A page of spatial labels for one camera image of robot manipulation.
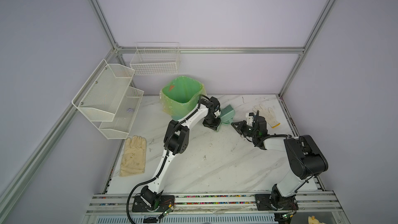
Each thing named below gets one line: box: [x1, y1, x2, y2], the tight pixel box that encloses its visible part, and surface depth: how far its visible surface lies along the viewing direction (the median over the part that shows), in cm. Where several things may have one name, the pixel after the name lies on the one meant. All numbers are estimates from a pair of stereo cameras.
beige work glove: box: [119, 135, 147, 177], surface depth 90 cm
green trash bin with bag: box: [159, 75, 207, 121], surface depth 90 cm
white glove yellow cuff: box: [251, 103, 281, 129], surface depth 113 cm
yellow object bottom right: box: [307, 215, 326, 224], surface depth 67 cm
